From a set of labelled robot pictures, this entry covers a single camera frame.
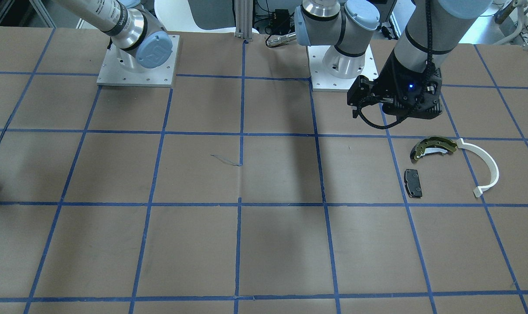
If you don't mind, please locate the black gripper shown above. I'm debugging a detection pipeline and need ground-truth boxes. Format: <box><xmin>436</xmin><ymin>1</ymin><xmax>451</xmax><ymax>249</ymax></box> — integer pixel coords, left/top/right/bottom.
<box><xmin>372</xmin><ymin>55</ymin><xmax>443</xmax><ymax>119</ymax></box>

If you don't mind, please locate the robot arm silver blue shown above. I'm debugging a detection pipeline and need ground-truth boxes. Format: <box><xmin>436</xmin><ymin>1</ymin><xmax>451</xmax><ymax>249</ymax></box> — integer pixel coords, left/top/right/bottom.
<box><xmin>266</xmin><ymin>0</ymin><xmax>491</xmax><ymax>129</ymax></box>
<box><xmin>58</xmin><ymin>0</ymin><xmax>174</xmax><ymax>69</ymax></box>

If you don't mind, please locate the olive brake shoe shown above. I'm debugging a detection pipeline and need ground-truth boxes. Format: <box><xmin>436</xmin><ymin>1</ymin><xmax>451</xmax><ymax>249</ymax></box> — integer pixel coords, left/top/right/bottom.
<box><xmin>410</xmin><ymin>137</ymin><xmax>458</xmax><ymax>162</ymax></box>

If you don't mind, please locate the black brake pad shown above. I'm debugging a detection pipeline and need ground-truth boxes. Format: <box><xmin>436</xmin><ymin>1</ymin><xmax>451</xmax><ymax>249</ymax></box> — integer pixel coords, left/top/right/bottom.
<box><xmin>404</xmin><ymin>169</ymin><xmax>423</xmax><ymax>198</ymax></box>

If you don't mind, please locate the white chair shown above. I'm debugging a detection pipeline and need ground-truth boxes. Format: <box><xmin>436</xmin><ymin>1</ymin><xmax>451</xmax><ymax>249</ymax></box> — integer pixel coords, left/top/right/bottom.
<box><xmin>154</xmin><ymin>0</ymin><xmax>259</xmax><ymax>36</ymax></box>

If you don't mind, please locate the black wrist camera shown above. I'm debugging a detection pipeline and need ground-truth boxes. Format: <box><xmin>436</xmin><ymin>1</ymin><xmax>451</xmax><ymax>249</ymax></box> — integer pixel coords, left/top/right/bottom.
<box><xmin>346</xmin><ymin>75</ymin><xmax>382</xmax><ymax>119</ymax></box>

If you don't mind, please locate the black braided cable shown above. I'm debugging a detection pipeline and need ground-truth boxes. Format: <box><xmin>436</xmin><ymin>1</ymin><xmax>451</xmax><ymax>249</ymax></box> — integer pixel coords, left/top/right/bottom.
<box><xmin>355</xmin><ymin>0</ymin><xmax>435</xmax><ymax>130</ymax></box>

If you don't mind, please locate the white curved plastic bracket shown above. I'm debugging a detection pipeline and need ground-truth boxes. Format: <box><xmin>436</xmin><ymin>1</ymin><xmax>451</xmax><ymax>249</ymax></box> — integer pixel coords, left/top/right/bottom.
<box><xmin>456</xmin><ymin>138</ymin><xmax>500</xmax><ymax>198</ymax></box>

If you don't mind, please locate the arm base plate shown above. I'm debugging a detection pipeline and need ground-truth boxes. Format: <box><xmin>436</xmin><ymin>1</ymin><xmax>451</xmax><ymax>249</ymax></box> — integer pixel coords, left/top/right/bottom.
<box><xmin>307</xmin><ymin>45</ymin><xmax>378</xmax><ymax>92</ymax></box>
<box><xmin>96</xmin><ymin>34</ymin><xmax>181</xmax><ymax>88</ymax></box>

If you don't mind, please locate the aluminium frame post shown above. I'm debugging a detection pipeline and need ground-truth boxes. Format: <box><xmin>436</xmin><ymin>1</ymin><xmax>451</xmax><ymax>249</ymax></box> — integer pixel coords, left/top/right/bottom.
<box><xmin>233</xmin><ymin>0</ymin><xmax>253</xmax><ymax>42</ymax></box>

